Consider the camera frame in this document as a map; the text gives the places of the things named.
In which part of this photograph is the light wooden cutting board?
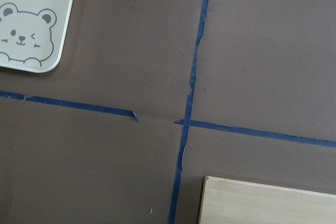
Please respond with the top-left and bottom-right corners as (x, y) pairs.
(198, 176), (335, 223)

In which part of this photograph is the cream bear serving tray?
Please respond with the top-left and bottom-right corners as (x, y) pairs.
(1, 0), (73, 73)

